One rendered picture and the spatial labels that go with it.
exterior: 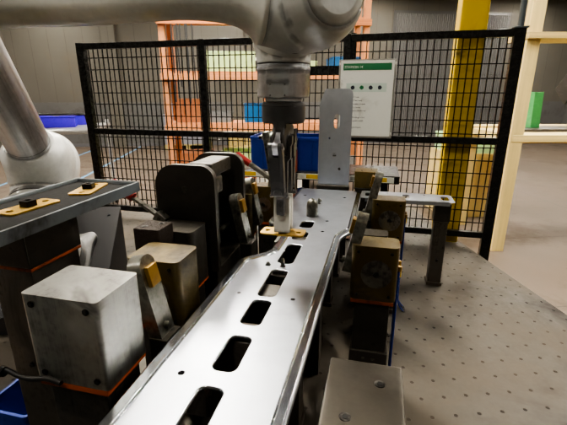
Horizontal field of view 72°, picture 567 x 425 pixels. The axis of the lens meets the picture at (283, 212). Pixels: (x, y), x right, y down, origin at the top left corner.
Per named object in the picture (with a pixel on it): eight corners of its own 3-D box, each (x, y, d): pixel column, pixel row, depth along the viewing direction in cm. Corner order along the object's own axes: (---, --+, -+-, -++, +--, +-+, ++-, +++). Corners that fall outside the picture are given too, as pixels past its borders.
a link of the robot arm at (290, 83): (249, 63, 62) (250, 102, 64) (305, 62, 60) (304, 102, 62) (265, 67, 71) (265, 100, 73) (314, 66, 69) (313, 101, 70)
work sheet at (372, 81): (391, 138, 161) (396, 58, 152) (336, 137, 166) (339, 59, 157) (391, 137, 163) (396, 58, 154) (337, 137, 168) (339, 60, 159)
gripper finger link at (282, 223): (290, 196, 71) (289, 196, 70) (289, 232, 73) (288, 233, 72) (274, 195, 72) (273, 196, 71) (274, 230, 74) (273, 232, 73)
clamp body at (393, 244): (400, 404, 82) (416, 251, 72) (343, 394, 85) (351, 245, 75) (398, 382, 88) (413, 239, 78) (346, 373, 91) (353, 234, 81)
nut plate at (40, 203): (12, 217, 54) (10, 208, 54) (-9, 214, 55) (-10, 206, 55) (62, 201, 62) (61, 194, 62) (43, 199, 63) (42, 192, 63)
